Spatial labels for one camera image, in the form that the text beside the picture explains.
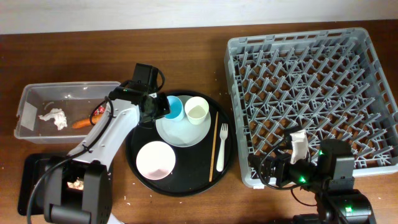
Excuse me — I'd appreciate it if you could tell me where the orange carrot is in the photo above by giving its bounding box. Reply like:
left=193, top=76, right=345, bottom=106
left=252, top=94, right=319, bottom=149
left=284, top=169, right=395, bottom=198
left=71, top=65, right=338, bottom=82
left=72, top=114, right=102, bottom=129

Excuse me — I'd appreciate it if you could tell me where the wooden chopstick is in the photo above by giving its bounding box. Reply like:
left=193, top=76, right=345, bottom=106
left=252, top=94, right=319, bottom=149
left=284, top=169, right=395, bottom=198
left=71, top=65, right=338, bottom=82
left=208, top=111, right=219, bottom=182

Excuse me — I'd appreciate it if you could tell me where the light grey plate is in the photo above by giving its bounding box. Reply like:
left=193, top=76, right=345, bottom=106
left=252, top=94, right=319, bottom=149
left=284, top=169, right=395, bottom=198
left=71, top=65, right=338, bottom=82
left=155, top=95, right=211, bottom=147

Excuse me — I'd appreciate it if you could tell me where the pink bowl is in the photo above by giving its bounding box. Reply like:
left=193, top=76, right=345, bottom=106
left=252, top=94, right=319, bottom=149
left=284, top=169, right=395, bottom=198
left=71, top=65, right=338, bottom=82
left=136, top=141, right=176, bottom=180

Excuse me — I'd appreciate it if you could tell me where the round black serving tray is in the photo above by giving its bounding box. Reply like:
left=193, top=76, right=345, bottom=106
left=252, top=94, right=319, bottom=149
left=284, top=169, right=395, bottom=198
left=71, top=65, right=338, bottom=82
left=125, top=90, right=237, bottom=197

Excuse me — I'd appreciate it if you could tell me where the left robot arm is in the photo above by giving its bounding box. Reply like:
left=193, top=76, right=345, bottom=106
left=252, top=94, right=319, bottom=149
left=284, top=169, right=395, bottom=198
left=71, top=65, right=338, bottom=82
left=26, top=82, right=170, bottom=223

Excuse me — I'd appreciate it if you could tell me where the white tissue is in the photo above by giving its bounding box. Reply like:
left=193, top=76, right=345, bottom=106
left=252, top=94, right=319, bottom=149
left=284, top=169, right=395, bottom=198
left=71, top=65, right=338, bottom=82
left=38, top=108, right=68, bottom=131

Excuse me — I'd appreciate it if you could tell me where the white cup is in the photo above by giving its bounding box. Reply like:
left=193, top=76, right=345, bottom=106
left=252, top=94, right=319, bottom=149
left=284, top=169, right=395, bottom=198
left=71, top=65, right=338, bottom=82
left=184, top=96, right=210, bottom=125

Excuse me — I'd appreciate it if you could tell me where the white plastic fork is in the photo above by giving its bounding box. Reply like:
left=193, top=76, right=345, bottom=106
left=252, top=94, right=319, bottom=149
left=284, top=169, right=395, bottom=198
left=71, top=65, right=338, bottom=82
left=216, top=123, right=228, bottom=172

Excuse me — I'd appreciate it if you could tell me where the food scraps and rice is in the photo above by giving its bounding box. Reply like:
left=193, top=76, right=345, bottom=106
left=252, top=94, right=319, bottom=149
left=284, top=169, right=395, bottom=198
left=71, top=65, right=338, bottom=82
left=67, top=179, right=84, bottom=190

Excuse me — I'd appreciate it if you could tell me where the black rectangular tray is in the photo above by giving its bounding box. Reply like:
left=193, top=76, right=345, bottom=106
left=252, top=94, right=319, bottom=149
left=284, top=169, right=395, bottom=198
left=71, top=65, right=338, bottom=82
left=17, top=152, right=113, bottom=217

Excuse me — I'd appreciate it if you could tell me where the grey dishwasher rack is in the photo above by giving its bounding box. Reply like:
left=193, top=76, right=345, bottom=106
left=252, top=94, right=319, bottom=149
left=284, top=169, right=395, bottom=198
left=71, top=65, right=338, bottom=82
left=224, top=27, right=397, bottom=189

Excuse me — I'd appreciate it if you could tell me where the blue cup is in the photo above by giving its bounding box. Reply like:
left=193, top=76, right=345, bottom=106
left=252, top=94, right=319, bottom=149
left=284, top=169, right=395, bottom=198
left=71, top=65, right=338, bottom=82
left=165, top=95, right=185, bottom=122

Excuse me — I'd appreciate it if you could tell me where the clear plastic bin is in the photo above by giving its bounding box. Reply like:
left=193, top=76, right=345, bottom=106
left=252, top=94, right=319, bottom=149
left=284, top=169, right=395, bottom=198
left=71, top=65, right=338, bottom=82
left=14, top=82, right=120, bottom=144

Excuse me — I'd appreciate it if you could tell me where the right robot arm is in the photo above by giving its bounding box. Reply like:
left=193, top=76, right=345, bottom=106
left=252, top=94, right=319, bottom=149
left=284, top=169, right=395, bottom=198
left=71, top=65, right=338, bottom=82
left=249, top=139, right=376, bottom=224

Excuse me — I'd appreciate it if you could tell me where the red snack wrapper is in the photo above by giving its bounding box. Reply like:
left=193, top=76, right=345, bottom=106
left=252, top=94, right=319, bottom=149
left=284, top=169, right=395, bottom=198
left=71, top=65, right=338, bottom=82
left=94, top=106, right=105, bottom=116

